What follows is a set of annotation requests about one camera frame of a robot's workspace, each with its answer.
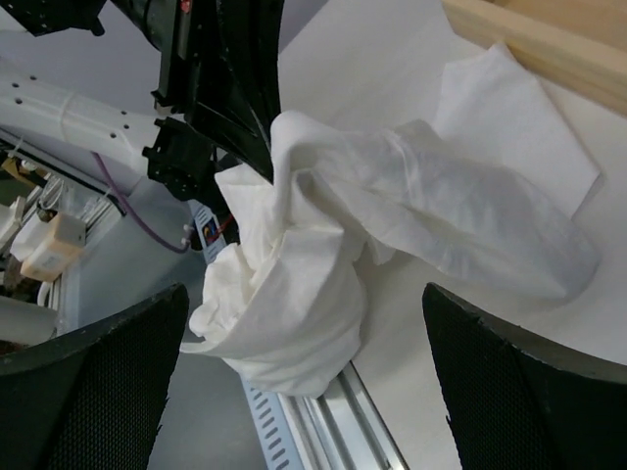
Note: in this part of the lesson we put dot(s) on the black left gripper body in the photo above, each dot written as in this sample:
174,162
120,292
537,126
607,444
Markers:
186,31

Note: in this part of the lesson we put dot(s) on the white shirt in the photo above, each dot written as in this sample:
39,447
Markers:
485,194

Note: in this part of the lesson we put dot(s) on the wooden clothes rack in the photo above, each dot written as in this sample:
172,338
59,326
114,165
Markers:
580,45

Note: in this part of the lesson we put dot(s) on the beige power adapter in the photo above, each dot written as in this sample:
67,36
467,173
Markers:
46,249

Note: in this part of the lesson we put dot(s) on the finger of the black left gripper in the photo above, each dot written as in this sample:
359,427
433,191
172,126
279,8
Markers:
235,104

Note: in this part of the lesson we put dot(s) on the aluminium mounting rail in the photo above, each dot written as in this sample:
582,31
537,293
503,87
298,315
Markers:
342,429

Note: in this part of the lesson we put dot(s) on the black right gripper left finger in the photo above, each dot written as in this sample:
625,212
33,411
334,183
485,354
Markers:
93,398

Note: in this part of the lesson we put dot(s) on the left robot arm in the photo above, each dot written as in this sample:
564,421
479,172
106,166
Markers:
164,148

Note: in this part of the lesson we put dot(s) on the slotted grey cable duct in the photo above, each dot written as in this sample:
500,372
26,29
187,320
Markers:
275,437

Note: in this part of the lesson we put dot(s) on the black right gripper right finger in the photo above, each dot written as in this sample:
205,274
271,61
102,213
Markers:
517,400

